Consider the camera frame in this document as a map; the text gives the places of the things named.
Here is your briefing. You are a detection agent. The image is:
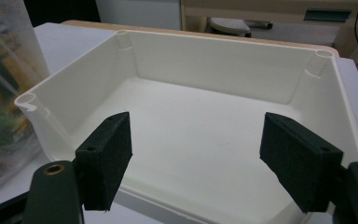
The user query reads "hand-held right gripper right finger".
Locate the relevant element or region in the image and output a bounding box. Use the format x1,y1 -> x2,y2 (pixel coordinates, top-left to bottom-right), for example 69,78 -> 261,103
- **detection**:
259,112 -> 344,214

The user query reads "white plastic tray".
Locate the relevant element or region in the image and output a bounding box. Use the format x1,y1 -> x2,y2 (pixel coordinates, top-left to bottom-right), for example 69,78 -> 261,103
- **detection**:
13,29 -> 358,224

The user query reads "light wooden desk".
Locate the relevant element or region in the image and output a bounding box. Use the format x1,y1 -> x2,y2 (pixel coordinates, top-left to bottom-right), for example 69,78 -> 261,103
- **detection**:
180,0 -> 358,63

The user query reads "grey footrest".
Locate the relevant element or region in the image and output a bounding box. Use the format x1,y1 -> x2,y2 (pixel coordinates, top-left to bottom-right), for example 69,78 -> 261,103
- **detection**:
206,17 -> 274,38

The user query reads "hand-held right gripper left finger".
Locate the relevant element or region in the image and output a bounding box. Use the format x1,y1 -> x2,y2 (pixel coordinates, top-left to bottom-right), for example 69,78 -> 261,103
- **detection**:
75,111 -> 133,212

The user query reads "clear plastic bag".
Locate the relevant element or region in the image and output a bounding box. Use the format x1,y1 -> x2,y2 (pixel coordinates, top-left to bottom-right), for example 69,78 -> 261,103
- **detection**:
0,0 -> 50,200

